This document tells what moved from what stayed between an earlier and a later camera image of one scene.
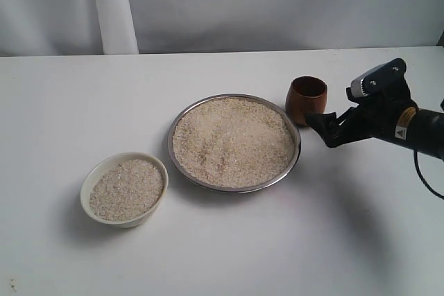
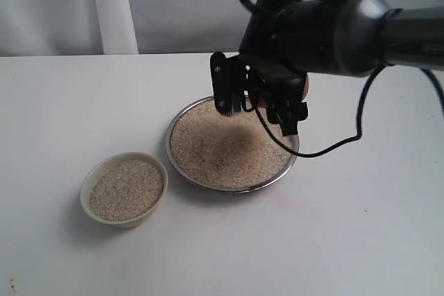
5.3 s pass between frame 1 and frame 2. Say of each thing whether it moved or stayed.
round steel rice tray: stayed
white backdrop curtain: stayed
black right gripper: moved
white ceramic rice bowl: stayed
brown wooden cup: moved
